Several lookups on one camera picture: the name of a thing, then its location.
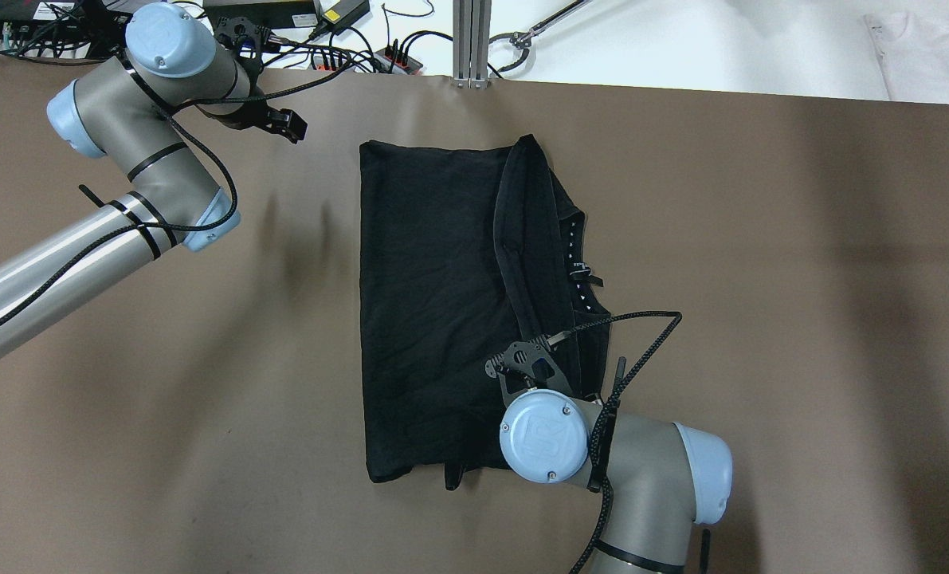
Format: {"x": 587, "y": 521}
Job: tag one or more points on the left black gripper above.
{"x": 245, "y": 114}

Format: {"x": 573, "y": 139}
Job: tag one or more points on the black graphic t-shirt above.
{"x": 462, "y": 253}

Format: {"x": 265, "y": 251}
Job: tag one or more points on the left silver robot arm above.
{"x": 123, "y": 112}

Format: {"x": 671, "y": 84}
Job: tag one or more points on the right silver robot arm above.
{"x": 665, "y": 477}

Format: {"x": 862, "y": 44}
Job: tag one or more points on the black power brick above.
{"x": 273, "y": 14}

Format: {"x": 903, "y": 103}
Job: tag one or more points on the black laptop charger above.
{"x": 336, "y": 16}

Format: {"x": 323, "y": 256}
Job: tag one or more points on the grey power strip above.
{"x": 383, "y": 61}

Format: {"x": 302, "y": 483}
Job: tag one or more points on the metal grabber tool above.
{"x": 522, "y": 40}

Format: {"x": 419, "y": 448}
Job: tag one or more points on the white folded garment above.
{"x": 912, "y": 52}

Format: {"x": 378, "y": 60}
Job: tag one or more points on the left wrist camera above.
{"x": 245, "y": 39}

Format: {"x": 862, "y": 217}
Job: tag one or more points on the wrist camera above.
{"x": 245, "y": 39}
{"x": 528, "y": 365}

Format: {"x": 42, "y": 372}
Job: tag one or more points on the aluminium frame post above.
{"x": 471, "y": 33}

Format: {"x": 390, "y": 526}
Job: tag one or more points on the black network switch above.
{"x": 44, "y": 30}

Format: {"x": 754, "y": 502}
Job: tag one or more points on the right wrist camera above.
{"x": 528, "y": 365}

